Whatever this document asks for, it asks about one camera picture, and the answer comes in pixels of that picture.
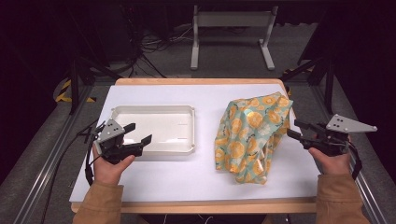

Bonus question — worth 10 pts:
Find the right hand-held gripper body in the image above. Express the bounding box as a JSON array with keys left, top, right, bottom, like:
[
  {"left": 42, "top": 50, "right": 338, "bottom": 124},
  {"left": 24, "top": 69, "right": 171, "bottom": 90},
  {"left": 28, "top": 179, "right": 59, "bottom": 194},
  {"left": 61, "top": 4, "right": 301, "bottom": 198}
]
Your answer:
[{"left": 300, "top": 113, "right": 378, "bottom": 158}]

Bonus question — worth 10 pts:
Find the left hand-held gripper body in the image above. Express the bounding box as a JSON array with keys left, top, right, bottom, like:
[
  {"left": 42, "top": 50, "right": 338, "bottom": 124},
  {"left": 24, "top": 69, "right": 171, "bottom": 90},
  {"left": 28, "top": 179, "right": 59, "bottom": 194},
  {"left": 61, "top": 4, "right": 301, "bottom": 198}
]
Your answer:
[{"left": 92, "top": 119, "right": 145, "bottom": 165}]

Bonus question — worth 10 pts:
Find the white plastic tray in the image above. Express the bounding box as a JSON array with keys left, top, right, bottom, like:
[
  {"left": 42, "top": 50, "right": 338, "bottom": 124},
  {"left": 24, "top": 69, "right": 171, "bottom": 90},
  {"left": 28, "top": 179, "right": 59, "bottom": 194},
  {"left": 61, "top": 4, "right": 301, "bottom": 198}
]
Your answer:
[{"left": 110, "top": 105, "right": 196, "bottom": 157}]

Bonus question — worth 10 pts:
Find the orange print cloth bag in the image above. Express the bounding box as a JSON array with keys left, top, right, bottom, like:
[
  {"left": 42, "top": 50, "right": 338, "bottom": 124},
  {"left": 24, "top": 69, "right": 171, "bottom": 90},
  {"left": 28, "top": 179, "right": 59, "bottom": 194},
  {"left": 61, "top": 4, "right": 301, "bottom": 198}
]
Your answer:
[{"left": 214, "top": 91, "right": 294, "bottom": 186}]

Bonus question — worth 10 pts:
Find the person's right hand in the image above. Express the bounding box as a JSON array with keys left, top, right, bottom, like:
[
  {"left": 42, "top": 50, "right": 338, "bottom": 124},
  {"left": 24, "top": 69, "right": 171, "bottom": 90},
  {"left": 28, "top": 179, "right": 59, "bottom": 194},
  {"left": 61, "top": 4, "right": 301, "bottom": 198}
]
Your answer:
[{"left": 307, "top": 133, "right": 352, "bottom": 175}]

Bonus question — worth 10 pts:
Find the person's left hand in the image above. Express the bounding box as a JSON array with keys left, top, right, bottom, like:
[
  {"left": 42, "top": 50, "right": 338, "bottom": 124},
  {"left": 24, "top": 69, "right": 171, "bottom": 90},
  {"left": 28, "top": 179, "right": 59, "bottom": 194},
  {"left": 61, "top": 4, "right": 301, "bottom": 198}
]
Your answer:
[{"left": 92, "top": 143, "right": 136, "bottom": 187}]

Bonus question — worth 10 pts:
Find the black metal stand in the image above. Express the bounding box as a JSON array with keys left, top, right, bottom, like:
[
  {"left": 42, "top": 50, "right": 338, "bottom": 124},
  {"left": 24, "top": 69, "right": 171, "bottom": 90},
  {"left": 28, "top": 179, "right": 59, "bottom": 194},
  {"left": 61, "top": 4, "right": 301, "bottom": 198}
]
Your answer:
[
  {"left": 66, "top": 55, "right": 122, "bottom": 116},
  {"left": 279, "top": 55, "right": 337, "bottom": 115}
]

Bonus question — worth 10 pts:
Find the white table mat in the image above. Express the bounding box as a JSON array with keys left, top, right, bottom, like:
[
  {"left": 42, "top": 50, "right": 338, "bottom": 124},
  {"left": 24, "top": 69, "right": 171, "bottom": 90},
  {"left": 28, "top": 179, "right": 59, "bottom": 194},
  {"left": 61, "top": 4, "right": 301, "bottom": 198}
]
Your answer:
[{"left": 68, "top": 83, "right": 321, "bottom": 203}]

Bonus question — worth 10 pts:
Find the yellow black hazard tape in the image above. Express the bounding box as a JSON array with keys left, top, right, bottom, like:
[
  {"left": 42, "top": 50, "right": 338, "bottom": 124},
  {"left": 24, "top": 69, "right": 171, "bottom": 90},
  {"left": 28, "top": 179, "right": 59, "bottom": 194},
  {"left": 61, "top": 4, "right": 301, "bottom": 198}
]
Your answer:
[{"left": 55, "top": 78, "right": 97, "bottom": 104}]

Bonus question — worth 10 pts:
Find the black floor cable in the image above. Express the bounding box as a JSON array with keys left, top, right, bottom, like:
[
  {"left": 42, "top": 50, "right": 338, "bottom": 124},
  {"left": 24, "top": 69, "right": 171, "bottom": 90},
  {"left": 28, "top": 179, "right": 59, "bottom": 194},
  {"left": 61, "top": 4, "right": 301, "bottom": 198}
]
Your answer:
[{"left": 40, "top": 119, "right": 99, "bottom": 224}]

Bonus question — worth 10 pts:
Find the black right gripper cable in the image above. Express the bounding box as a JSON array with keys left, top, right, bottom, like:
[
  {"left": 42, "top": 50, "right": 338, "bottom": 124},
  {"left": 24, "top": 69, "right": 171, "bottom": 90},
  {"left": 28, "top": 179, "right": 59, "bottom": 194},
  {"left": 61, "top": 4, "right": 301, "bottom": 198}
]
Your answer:
[{"left": 346, "top": 139, "right": 363, "bottom": 181}]

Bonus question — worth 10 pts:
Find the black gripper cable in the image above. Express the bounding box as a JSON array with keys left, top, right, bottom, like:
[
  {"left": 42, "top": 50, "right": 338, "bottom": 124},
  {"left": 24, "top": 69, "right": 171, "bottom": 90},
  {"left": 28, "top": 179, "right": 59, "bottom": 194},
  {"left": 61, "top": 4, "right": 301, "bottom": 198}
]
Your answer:
[
  {"left": 346, "top": 139, "right": 363, "bottom": 181},
  {"left": 83, "top": 122, "right": 106, "bottom": 187}
]

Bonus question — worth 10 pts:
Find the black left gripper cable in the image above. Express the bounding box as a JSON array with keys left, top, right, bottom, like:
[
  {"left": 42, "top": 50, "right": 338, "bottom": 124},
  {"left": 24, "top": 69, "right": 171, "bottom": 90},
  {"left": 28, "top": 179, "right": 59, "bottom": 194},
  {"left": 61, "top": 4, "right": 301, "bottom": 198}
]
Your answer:
[{"left": 83, "top": 122, "right": 106, "bottom": 187}]

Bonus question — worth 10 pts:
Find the aluminium rail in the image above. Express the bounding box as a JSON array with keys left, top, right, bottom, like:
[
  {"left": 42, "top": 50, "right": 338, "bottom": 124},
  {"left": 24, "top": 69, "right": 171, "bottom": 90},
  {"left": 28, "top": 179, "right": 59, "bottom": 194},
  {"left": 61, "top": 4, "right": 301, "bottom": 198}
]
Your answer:
[
  {"left": 12, "top": 83, "right": 94, "bottom": 224},
  {"left": 311, "top": 85, "right": 389, "bottom": 224}
]

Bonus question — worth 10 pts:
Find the tangle of floor cables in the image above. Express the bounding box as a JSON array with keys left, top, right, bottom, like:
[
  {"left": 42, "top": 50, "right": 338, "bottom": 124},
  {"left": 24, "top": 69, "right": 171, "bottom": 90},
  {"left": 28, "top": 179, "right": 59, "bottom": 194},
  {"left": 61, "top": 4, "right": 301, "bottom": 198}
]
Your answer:
[{"left": 124, "top": 24, "right": 195, "bottom": 78}]

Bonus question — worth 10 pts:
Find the white metal stand frame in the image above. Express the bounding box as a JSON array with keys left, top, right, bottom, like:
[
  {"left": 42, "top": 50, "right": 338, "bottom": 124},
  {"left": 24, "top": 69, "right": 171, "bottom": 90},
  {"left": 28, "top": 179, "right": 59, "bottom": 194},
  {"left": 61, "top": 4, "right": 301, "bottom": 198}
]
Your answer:
[{"left": 190, "top": 4, "right": 279, "bottom": 71}]

